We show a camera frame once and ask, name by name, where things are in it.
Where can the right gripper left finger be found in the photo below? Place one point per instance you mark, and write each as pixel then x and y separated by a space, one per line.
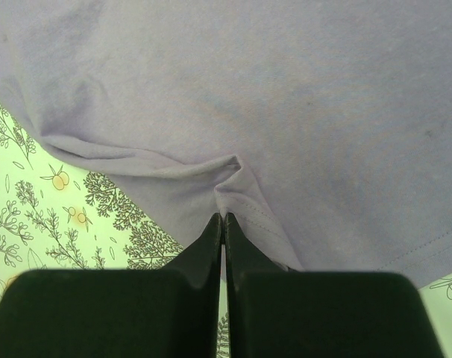
pixel 166 312

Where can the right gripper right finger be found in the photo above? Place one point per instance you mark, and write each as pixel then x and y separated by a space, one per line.
pixel 277 313

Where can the purple t shirt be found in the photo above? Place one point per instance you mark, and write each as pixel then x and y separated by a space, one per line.
pixel 325 127

